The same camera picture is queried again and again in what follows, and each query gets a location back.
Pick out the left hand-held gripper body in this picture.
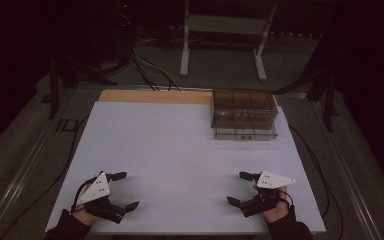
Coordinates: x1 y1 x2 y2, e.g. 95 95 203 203
75 171 128 225

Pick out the dark equipment rack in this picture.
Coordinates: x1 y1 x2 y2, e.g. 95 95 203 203
113 0 138 65

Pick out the right hand-held gripper black cable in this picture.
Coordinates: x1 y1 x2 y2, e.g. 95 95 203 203
278 190 296 211

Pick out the bundle of floor cables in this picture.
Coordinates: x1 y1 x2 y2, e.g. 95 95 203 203
131 46 183 93

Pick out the white metal stand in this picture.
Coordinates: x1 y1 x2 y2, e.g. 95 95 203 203
179 0 278 82

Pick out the metal floor rail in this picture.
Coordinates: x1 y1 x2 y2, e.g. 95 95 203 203
0 96 81 240
308 96 384 240

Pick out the left hand-held gripper black cable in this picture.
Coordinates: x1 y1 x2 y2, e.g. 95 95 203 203
70 175 99 214

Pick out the person's left hand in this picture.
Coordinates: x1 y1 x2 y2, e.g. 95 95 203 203
70 206 100 228

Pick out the black floor cable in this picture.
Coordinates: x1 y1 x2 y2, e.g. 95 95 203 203
0 114 91 240
288 124 345 240

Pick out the hand-held gripper black cable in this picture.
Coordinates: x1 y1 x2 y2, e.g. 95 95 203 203
278 190 296 211
70 175 99 214

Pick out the white table mat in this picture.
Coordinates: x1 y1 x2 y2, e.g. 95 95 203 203
45 100 327 235

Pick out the clear plastic drawer box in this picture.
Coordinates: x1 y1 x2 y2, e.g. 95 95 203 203
210 87 280 141

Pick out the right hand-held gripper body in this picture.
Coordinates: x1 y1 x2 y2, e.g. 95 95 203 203
239 170 297 219

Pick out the person's right hand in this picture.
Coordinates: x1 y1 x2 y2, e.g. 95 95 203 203
252 185 291 224

